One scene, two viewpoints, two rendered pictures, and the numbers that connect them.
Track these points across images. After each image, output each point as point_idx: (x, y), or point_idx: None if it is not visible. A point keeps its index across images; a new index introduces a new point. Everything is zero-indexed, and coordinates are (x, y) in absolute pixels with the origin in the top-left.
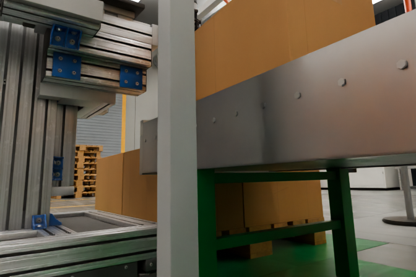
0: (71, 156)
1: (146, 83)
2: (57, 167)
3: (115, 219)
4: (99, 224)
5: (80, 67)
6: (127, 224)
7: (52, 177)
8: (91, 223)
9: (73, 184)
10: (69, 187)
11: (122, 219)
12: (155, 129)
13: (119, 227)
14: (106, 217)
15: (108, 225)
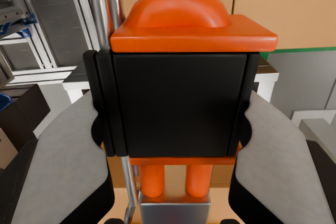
0: (0, 24)
1: (44, 117)
2: (0, 31)
3: (79, 18)
4: (68, 6)
5: None
6: (88, 48)
7: (4, 33)
8: None
9: (22, 14)
10: (21, 18)
11: (86, 18)
12: None
13: (84, 37)
14: None
15: (75, 20)
